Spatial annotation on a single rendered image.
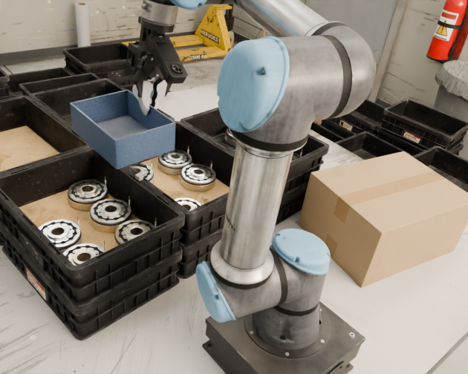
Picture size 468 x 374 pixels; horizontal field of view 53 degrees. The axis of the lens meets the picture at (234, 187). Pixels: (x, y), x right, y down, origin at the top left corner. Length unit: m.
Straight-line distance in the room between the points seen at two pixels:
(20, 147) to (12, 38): 3.00
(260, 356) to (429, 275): 0.67
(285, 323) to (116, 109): 0.64
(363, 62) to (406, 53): 3.55
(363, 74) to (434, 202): 0.85
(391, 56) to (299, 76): 3.68
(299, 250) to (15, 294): 0.72
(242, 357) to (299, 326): 0.13
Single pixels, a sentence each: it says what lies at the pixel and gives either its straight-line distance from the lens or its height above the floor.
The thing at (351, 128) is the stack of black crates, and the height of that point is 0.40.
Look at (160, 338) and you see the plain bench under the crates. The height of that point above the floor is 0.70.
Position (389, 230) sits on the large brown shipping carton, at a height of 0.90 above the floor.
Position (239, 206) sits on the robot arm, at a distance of 0.73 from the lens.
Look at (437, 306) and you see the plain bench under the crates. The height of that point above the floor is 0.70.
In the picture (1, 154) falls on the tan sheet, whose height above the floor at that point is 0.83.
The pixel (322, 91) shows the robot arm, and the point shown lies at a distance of 0.63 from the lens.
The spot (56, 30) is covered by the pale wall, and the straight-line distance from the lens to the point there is 4.67.
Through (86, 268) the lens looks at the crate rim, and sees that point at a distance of 1.00.
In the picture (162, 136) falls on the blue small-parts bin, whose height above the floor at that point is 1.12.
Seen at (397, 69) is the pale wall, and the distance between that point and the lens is 4.27.
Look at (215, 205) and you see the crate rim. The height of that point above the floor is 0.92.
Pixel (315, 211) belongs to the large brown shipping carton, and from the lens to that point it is 1.44.
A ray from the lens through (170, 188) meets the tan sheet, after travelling 1.38.
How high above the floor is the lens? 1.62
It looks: 34 degrees down
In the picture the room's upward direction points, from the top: 8 degrees clockwise
